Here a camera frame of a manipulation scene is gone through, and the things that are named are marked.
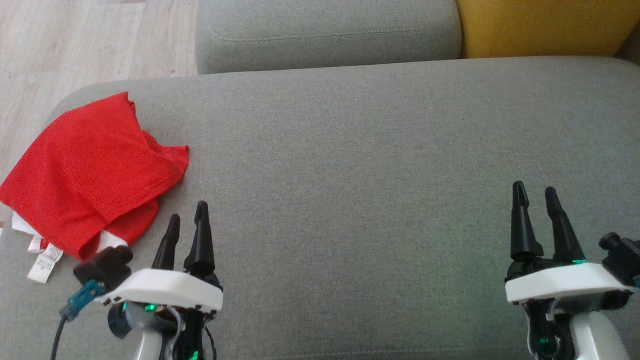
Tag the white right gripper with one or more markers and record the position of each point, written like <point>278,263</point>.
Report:
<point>560,282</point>

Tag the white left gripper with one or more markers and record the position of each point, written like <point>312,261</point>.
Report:
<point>165,287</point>

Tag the red shorts wide white band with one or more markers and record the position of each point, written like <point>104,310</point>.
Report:
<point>127,225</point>

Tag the red shorts striped white trim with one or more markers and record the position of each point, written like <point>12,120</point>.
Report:
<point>90,150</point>

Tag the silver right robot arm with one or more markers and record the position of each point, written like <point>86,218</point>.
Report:
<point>595,335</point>

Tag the large grey sofa seat cushion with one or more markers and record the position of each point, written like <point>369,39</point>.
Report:
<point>350,175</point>

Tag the large yellow sofa back cushion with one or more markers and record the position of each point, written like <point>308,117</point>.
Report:
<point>540,25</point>

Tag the small grey sofa seat cushion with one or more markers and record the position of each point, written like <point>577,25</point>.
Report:
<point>325,30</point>

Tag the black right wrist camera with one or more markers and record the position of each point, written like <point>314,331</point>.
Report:
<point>622,260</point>

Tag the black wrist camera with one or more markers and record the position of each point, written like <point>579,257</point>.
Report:
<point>622,260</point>
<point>102,267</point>

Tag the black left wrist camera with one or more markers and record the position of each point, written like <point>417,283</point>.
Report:
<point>102,267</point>

